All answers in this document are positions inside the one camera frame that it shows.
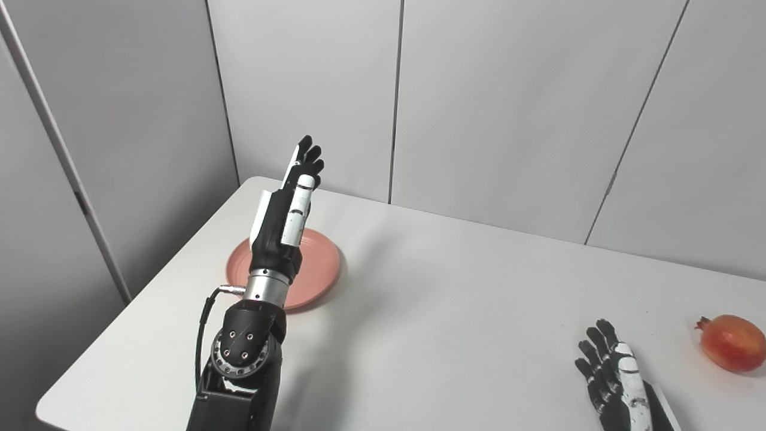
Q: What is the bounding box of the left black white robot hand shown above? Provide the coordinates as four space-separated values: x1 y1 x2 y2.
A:
248 135 325 284

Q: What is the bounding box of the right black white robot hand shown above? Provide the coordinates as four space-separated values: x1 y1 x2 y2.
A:
574 318 683 431

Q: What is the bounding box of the pink round plate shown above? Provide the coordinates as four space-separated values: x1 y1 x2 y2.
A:
226 227 342 313

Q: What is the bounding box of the red yellow pomegranate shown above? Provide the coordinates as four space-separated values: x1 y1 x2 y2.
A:
695 315 766 373

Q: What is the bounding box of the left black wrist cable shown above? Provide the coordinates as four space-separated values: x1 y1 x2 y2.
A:
194 285 247 396

